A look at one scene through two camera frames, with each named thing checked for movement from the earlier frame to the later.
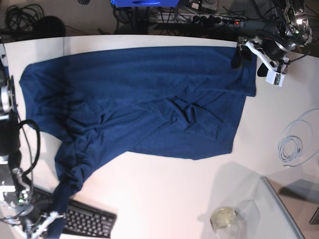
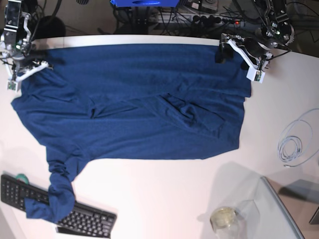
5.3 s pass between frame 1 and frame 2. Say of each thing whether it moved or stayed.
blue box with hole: stayed
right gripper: moved
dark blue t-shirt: moved
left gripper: moved
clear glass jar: stayed
